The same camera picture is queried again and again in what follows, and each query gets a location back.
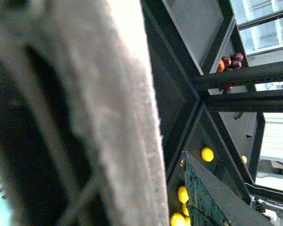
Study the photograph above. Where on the black fruit display shelf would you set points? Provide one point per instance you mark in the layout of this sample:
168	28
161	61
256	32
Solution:
201	108

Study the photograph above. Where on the yellow lemon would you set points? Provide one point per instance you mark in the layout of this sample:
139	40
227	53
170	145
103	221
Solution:
207	154
182	194
177	219

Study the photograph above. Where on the yellow lemon bottom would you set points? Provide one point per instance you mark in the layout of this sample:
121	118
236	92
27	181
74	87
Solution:
177	219

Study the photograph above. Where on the yellow lemon upper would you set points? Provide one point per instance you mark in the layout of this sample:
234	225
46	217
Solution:
207	154

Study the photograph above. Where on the dark purple fruit pile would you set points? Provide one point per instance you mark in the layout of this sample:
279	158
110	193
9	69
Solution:
230	63

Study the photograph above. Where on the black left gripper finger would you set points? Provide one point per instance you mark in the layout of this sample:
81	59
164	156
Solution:
215	203

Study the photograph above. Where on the yellow lemon lower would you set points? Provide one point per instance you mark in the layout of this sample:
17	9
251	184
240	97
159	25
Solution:
182	194

